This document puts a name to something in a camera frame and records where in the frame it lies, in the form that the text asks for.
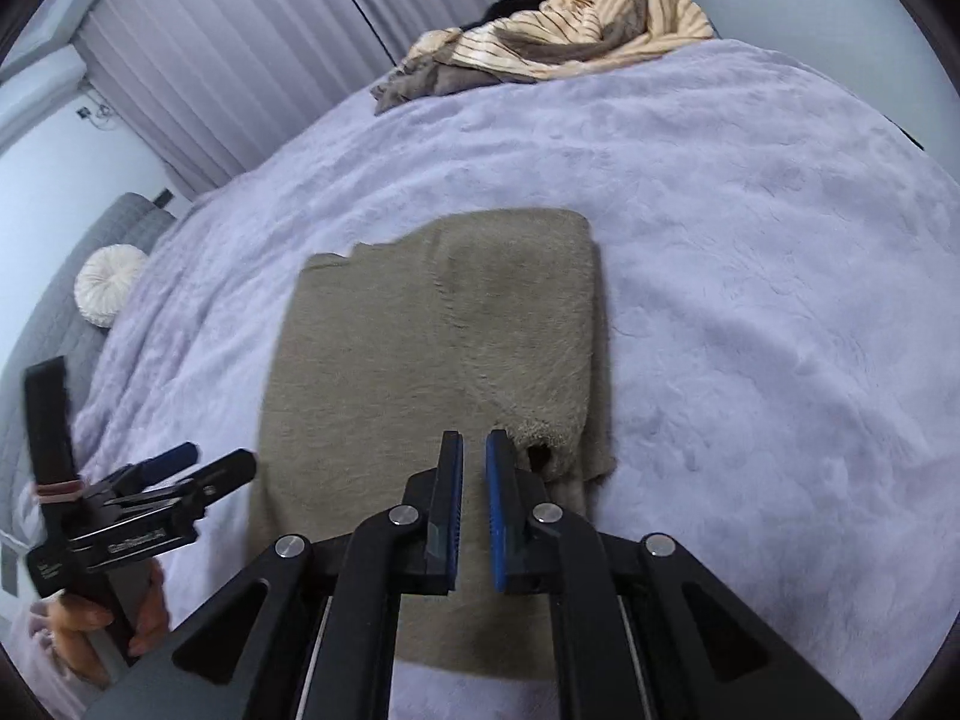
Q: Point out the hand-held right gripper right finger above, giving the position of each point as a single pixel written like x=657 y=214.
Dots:
x=496 y=510

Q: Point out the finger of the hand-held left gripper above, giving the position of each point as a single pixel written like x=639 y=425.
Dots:
x=225 y=470
x=169 y=459

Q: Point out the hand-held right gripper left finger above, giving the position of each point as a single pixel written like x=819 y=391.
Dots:
x=452 y=510

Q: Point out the olive brown knit sweater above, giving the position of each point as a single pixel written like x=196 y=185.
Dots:
x=375 y=375

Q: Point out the pile of striped clothes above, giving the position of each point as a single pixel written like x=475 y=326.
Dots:
x=442 y=79

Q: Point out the person's left hand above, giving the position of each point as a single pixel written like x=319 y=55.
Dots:
x=79 y=630

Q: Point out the grey quilted headboard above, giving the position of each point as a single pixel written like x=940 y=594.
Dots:
x=45 y=330

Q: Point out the round white pleated pillow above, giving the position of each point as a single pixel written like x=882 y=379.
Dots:
x=111 y=285

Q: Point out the small black clip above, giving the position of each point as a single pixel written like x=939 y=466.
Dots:
x=163 y=199

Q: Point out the lilac fleece blanket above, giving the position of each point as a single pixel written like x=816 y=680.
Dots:
x=750 y=315

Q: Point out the beige striped cloth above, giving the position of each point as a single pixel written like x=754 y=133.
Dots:
x=570 y=22

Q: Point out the wall socket with plug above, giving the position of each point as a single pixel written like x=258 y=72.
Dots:
x=94 y=112

